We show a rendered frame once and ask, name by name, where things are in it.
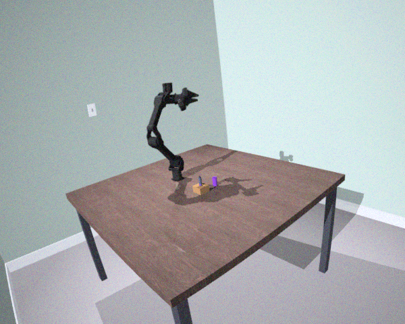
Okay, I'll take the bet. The tan wooden block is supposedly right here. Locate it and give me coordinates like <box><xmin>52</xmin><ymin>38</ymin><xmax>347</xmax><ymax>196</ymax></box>
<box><xmin>192</xmin><ymin>183</ymin><xmax>210</xmax><ymax>195</ymax></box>

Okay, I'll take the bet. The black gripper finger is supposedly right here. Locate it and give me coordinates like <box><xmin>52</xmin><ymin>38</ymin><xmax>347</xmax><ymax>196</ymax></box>
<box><xmin>186</xmin><ymin>98</ymin><xmax>198</xmax><ymax>106</ymax></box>
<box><xmin>187</xmin><ymin>90</ymin><xmax>198</xmax><ymax>99</ymax></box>

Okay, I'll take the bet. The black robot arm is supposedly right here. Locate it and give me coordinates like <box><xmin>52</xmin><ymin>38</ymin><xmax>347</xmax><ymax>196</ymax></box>
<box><xmin>146</xmin><ymin>83</ymin><xmax>186</xmax><ymax>182</ymax></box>

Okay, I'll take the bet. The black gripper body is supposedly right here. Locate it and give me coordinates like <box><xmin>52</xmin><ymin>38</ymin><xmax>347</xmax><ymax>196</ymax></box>
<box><xmin>173</xmin><ymin>88</ymin><xmax>188</xmax><ymax>105</ymax></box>

